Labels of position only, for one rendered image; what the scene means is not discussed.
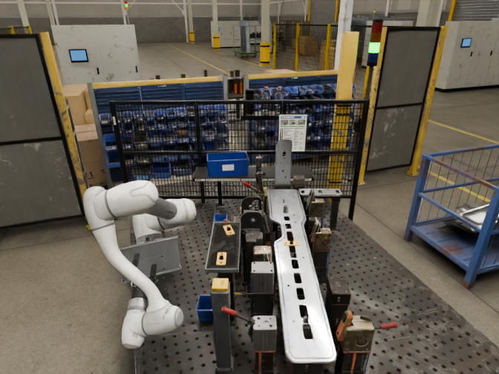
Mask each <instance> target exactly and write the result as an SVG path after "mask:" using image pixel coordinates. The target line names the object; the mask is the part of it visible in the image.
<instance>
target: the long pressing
mask: <svg viewBox="0 0 499 374"><path fill-rule="evenodd" d="M283 200H284V201H283ZM267 202H268V210H269V219H270V221H272V222H274V223H276V224H278V225H280V227H281V238H279V239H278V240H276V241H275V242H274V252H275V266H276V273H277V281H278V295H279V303H280V310H281V324H282V332H283V339H284V354H285V357H286V359H287V360H288V361H290V362H291V363H294V364H332V363H333V362H334V361H335V360H336V358H337V352H336V347H335V344H334V341H333V336H332V332H331V329H330V324H329V320H328V318H327V313H326V309H325V306H324V301H323V297H322V293H321V290H320V286H319V281H318V278H317V274H316V270H315V266H314V263H313V258H312V255H311V251H310V247H309V243H308V240H307V235H306V231H305V228H304V224H305V222H306V220H307V218H306V215H305V213H304V207H303V205H302V201H301V197H300V194H299V191H298V190H295V189H268V190H267ZM283 202H284V203H283ZM284 205H288V213H284V212H283V208H284ZM284 217H289V219H290V220H284ZM295 222H296V223H295ZM285 224H290V226H291V229H286V226H285ZM287 232H292V234H293V241H299V246H295V250H296V257H291V256H290V248H289V246H284V241H288V239H287ZM292 260H297V261H298V265H299V268H298V269H293V266H292ZM295 273H299V274H300V276H301V283H295V279H294V274H295ZM288 285H289V286H288ZM296 289H303V292H304V300H299V299H298V296H297V292H296ZM299 306H306V307H307V314H308V324H305V325H310V330H311V334H312V339H305V338H304V332H303V327H302V326H303V325H304V323H303V318H301V314H300V309H299ZM293 321H294V322H293ZM317 321H318V322H317Z"/></svg>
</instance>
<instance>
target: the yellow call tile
mask: <svg viewBox="0 0 499 374"><path fill-rule="evenodd" d="M228 281H229V279H228V278H213V282H212V291H227V290H228Z"/></svg>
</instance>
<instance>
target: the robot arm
mask: <svg viewBox="0 0 499 374"><path fill-rule="evenodd" d="M83 206H84V211H85V216H86V219H87V221H88V224H89V226H90V228H91V231H92V232H93V234H94V236H95V238H96V239H97V242H98V244H99V245H100V247H101V249H102V251H103V253H104V255H105V256H106V258H107V259H108V261H109V262H110V263H111V265H112V266H113V267H114V268H115V269H117V270H118V271H119V272H121V273H122V274H123V275H124V276H126V277H127V278H128V279H129V280H130V284H129V286H133V287H134V291H133V292H132V295H131V300H130V301H129V303H128V309H127V314H126V316H125V319H124V321H123V329H122V344H123V346H124V347H126V348H128V349H137V348H140V347H141V345H142V344H143V342H144V340H145V337H147V336H149V335H161V334H165V333H167V332H171V331H174V330H176V329H177V328H178V327H179V326H180V325H181V324H182V322H183V312H182V310H181V309H180V308H179V307H177V306H172V305H171V304H170V303H169V301H167V300H165V299H164V298H163V297H162V295H161V294H160V291H159V290H158V288H157V287H156V286H155V285H156V284H157V282H158V279H156V277H155V276H156V268H157V264H153V265H151V272H150V279H148V278H147V277H146V276H145V275H144V274H143V273H142V272H141V271H140V270H139V269H138V268H137V266H138V262H139V258H140V253H137V254H134V259H133V261H132V263H131V262H130V261H128V260H127V259H126V258H125V257H124V256H123V254H122V253H121V251H120V250H119V247H118V245H117V236H116V229H115V223H114V219H115V218H118V217H123V216H132V215H133V227H134V234H135V237H136V241H137V244H139V243H145V242H148V241H152V240H159V239H163V237H162V234H161V232H163V231H164V230H166V229H172V228H175V227H178V226H182V225H184V224H187V223H189V222H191V221H192V220H193V219H194V218H195V216H196V209H195V204H194V203H193V202H192V201H191V200H189V199H185V198H183V199H168V200H164V199H162V198H159V197H158V192H157V188H156V187H155V185H154V184H153V183H151V182H150V181H146V180H136V181H133V182H130V183H124V184H122V185H119V186H116V187H114V188H111V189H109V190H105V189H104V188H103V187H100V186H94V187H92V188H89V189H87V190H86V191H85V193H84V196H83ZM147 300H149V301H147ZM148 305H149V306H148Z"/></svg>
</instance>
